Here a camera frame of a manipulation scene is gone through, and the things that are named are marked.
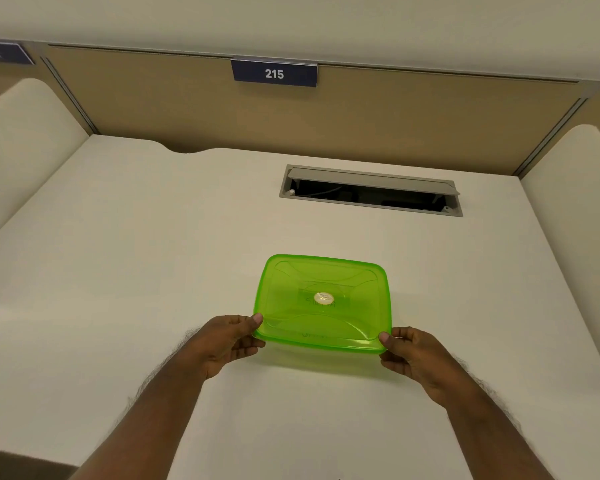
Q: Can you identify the person's left forearm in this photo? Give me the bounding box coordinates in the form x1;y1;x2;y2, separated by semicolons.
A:
68;340;209;480

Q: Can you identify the person's right forearm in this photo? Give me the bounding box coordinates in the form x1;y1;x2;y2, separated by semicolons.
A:
437;371;559;480

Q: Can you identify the grey desk cable hatch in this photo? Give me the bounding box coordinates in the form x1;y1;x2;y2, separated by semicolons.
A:
279;164;464;218

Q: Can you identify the person's left hand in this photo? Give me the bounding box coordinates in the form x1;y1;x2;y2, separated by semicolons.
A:
188;314;266;381

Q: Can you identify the green plastic container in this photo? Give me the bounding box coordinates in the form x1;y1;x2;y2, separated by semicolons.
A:
252;254;393;354

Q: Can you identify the white side divider panel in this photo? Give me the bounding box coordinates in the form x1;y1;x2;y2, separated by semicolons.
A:
520;125;600;390
0;78;91;249

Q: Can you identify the blue number sign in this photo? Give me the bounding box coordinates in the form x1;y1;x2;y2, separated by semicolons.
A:
231;57;319;88
0;42;36;66

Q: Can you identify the tan desk partition panel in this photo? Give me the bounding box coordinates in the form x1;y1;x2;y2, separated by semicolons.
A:
46;44;588;175

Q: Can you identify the person's right hand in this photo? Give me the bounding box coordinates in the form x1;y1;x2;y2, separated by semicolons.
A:
378;326;465;409

